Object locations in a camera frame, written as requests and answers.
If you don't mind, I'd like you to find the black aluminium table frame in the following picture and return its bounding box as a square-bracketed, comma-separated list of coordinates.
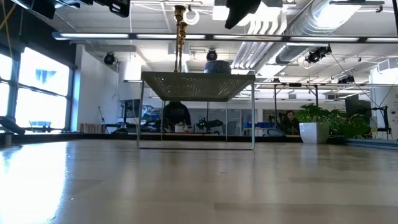
[0, 132, 398, 151]

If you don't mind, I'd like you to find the black beam with light strips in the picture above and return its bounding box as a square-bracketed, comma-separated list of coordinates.
[52, 30, 398, 44]

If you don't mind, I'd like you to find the gold candlestick holder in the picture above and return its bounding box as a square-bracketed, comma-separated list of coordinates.
[177, 21, 188, 73]
[173, 4, 187, 73]

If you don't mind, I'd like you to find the person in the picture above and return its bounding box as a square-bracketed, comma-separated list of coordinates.
[279, 110, 300, 136]
[163, 101, 192, 134]

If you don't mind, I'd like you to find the silver ventilation duct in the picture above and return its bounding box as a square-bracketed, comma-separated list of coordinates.
[275, 0, 363, 65]

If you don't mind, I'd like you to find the green perforated metal shelf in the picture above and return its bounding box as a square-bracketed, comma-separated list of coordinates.
[136, 70, 256, 151]

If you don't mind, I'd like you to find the green plant in white pot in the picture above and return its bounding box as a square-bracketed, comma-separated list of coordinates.
[294, 102, 373, 144]

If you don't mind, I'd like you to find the black frame workstation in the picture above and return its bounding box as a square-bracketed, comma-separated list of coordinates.
[272, 82, 320, 125]

